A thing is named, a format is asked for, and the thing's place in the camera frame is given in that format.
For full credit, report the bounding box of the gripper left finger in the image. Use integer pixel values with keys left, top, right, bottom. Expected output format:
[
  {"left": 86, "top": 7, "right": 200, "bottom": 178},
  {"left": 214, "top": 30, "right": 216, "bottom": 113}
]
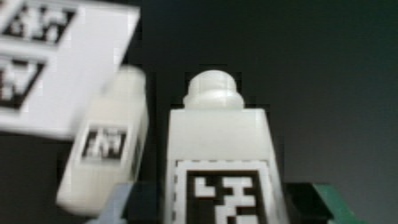
[{"left": 86, "top": 182, "right": 134, "bottom": 224}]

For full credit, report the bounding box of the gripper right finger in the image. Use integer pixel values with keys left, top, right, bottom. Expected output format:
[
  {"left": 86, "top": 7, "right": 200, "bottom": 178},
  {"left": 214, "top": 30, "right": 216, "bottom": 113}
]
[{"left": 312, "top": 184, "right": 369, "bottom": 224}]

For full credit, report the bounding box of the white table leg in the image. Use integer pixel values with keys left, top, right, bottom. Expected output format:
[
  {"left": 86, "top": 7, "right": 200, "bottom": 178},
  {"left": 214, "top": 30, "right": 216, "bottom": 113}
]
[
  {"left": 54, "top": 65, "right": 148, "bottom": 216},
  {"left": 163, "top": 70, "right": 289, "bottom": 224}
]

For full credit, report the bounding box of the white marker sheet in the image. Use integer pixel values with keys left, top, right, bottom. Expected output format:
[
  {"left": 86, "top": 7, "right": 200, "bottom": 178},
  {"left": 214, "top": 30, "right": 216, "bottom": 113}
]
[{"left": 0, "top": 0, "right": 140, "bottom": 139}]

